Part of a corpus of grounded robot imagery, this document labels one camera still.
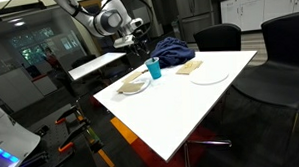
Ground small white table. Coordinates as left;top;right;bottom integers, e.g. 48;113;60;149
66;51;128;81

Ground person in red shirt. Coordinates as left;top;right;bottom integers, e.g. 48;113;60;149
43;46;61;71

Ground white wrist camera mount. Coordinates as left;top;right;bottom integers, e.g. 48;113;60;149
113;34;136;50

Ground white kitchen cabinets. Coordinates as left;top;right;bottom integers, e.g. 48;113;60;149
219;0;299;33

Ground black chair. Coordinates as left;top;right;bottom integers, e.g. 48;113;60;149
192;22;243;54
227;10;299;155

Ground green handled clamp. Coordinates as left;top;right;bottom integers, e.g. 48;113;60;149
86;126;105;155

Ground stainless steel refrigerator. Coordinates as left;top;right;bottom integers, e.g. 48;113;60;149
174;0;220;45

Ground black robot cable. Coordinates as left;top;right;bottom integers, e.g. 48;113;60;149
128;0;156;38

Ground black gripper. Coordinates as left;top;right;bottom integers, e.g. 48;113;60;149
129;36;151;60

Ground navy blue cloth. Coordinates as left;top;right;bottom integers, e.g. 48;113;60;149
149;35;197;69

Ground chrome table base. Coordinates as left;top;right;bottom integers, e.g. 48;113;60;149
182;138;233;167

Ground white round plate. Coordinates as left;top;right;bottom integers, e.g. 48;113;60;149
120;76;152;97
189;67;231;87

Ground black clamp orange tip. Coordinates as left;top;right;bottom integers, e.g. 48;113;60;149
56;116;93;155
53;105;81;127

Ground white device with blue lights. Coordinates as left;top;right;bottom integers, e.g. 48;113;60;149
0;96;43;167

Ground light blue cup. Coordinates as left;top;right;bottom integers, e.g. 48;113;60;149
144;56;163;81

